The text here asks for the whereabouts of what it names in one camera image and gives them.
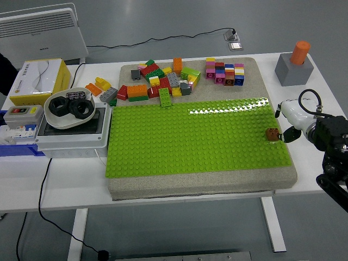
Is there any dark grey sloped brick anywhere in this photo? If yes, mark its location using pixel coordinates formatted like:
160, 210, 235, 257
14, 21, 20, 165
179, 82, 192, 96

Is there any flat orange toy brick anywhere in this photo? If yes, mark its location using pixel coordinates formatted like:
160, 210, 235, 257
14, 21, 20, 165
84, 83, 103, 96

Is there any long green toy brick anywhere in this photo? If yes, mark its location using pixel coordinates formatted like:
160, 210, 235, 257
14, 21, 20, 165
145, 69, 165, 82

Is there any black floor cable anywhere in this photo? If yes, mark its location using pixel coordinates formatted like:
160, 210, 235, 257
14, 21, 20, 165
86, 27, 236, 49

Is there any light grey toy brick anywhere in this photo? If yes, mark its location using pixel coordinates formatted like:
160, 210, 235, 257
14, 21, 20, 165
99, 87, 119, 103

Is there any metal floor socket with plug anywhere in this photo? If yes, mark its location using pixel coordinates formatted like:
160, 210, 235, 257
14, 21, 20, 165
223, 28, 240, 41

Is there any white electrical distribution box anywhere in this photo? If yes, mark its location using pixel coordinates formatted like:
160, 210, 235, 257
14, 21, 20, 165
34, 102, 113, 159

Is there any white and blue circuit breaker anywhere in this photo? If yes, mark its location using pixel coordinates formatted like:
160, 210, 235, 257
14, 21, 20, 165
0, 123, 39, 145

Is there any lime green toy brick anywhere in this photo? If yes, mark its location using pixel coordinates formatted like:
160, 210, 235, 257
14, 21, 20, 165
181, 67, 201, 82

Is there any grey block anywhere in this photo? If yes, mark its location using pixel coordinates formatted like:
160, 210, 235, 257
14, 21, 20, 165
274, 52, 315, 87

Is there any pink white blue brick stack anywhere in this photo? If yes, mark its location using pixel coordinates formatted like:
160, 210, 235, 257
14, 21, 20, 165
233, 63, 245, 86

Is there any grey push-button switch box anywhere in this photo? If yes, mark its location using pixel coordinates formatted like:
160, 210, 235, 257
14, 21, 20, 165
3, 105, 46, 128

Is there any thin white wire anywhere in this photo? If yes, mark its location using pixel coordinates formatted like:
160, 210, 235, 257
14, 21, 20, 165
94, 148, 107, 166

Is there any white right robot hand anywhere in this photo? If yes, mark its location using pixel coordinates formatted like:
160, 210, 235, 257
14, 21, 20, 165
275, 100, 318, 144

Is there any white panel heater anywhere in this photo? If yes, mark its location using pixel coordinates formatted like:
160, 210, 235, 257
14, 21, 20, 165
0, 2, 90, 70

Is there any orange cylinder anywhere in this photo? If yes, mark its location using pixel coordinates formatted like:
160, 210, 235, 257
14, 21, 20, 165
289, 40, 311, 66

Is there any blue orange brown brick stack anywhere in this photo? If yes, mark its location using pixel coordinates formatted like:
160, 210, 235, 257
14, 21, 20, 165
224, 64, 235, 86

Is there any black power cord with plug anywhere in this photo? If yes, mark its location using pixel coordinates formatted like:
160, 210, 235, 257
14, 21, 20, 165
38, 157, 111, 260

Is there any green studded baseplate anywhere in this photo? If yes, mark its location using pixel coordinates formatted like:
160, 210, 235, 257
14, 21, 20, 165
105, 97, 295, 179

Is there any small purple black part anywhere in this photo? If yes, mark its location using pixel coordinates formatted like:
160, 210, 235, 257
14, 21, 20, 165
66, 91, 87, 101

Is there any brown toy brick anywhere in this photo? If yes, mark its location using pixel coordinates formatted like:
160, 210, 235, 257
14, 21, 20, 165
265, 127, 281, 142

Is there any large black nut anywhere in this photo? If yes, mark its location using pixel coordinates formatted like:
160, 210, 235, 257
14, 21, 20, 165
48, 96, 71, 117
67, 99, 95, 120

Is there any long orange toy brick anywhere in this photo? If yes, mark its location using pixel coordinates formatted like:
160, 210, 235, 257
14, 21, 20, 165
127, 84, 148, 98

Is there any large red toy brick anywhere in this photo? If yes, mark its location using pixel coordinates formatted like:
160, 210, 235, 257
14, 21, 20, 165
140, 63, 160, 77

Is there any blue plastic bin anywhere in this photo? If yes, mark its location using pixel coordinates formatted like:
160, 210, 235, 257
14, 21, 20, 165
0, 110, 46, 158

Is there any red blue pink brick stack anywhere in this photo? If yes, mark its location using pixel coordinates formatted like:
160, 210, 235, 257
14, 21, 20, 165
214, 62, 226, 85

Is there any grey-brown foam mat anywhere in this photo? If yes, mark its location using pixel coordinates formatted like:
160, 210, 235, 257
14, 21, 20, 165
108, 57, 299, 202

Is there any yellow and white tissue box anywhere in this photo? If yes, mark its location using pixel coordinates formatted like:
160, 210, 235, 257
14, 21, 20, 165
9, 58, 72, 107

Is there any white table leg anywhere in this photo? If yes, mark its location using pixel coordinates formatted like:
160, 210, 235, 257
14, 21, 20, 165
260, 196, 287, 253
67, 208, 89, 261

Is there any grey studded toy brick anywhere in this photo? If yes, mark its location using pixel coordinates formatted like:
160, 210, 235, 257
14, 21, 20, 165
166, 72, 181, 88

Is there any black cable under table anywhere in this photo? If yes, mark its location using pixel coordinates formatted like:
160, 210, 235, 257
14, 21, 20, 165
15, 212, 28, 261

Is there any white bowl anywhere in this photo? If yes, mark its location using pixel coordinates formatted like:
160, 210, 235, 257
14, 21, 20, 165
43, 86, 96, 130

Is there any yellow stepped toy brick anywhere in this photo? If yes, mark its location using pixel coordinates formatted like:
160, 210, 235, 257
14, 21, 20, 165
95, 77, 111, 91

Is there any black cable on table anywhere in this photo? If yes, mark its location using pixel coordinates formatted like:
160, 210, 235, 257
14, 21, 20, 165
69, 63, 87, 89

